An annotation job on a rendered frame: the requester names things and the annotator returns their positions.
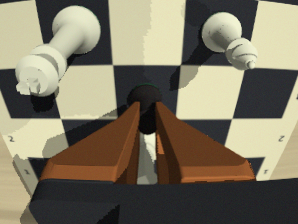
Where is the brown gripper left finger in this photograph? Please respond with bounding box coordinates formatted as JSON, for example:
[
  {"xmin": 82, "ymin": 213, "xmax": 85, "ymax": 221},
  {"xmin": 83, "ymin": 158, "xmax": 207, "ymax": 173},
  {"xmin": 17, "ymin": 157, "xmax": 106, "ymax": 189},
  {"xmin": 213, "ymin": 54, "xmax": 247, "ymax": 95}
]
[{"xmin": 38, "ymin": 102, "xmax": 140, "ymax": 184}]

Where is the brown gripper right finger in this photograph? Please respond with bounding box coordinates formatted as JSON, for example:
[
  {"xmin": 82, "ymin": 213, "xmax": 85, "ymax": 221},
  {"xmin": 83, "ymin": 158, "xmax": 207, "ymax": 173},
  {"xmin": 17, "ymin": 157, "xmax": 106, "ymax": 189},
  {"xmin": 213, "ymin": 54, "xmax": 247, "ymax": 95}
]
[{"xmin": 155, "ymin": 101, "xmax": 257, "ymax": 184}]

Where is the black pawn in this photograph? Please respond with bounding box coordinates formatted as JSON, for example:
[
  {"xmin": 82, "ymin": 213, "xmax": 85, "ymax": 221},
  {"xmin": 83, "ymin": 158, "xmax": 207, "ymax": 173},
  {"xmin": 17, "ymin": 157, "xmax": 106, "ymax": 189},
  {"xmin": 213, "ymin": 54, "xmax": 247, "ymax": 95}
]
[{"xmin": 130, "ymin": 83, "xmax": 162, "ymax": 135}]

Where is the black and cream chessboard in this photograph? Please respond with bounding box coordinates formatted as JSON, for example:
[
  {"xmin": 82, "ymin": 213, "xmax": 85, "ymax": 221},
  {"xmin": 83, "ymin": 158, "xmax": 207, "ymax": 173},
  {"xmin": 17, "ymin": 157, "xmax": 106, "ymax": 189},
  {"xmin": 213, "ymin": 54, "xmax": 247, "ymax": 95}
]
[{"xmin": 0, "ymin": 0, "xmax": 298, "ymax": 194}]

